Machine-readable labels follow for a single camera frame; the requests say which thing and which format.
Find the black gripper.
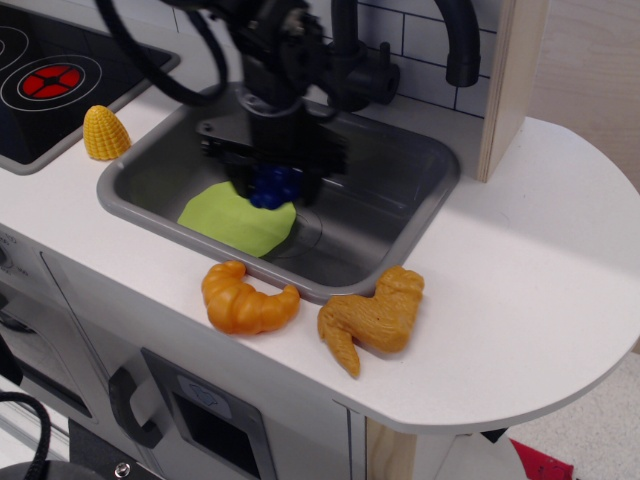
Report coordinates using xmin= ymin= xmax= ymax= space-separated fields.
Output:
xmin=196 ymin=97 xmax=347 ymax=206

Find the blue toy blueberry cluster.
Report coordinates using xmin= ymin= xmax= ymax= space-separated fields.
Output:
xmin=249 ymin=164 xmax=302 ymax=210

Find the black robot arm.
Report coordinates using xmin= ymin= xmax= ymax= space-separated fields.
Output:
xmin=97 ymin=1 xmax=346 ymax=210

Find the green paper plate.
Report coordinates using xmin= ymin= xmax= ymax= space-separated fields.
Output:
xmin=177 ymin=182 xmax=297 ymax=257

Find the grey plastic sink basin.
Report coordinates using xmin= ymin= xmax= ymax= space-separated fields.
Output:
xmin=97 ymin=84 xmax=460 ymax=304

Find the black toy faucet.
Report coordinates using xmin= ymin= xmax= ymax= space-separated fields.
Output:
xmin=316 ymin=1 xmax=481 ymax=112

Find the orange toy croissant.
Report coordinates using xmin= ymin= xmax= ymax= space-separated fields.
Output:
xmin=201 ymin=261 xmax=301 ymax=335

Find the yellow toy corn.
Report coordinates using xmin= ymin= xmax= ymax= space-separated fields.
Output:
xmin=83 ymin=105 xmax=132 ymax=161

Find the toy fried chicken wing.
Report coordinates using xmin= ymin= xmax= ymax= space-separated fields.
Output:
xmin=317 ymin=266 xmax=425 ymax=378

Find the white toy oven door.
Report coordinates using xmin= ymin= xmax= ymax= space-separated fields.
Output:
xmin=43 ymin=253 xmax=351 ymax=479

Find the black toy stovetop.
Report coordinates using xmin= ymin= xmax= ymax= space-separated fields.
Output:
xmin=1 ymin=3 xmax=150 ymax=175

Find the white control knob panel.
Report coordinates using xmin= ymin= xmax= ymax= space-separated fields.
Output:
xmin=1 ymin=227 xmax=48 ymax=292

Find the red cloth piece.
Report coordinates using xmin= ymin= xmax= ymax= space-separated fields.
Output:
xmin=512 ymin=440 xmax=574 ymax=480

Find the wooden side post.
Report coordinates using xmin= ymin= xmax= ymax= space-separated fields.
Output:
xmin=476 ymin=0 xmax=549 ymax=183

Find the black oven door handle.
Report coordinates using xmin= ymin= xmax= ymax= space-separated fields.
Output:
xmin=108 ymin=367 xmax=162 ymax=449

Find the black braided cable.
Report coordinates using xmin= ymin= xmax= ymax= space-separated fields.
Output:
xmin=0 ymin=392 xmax=54 ymax=480

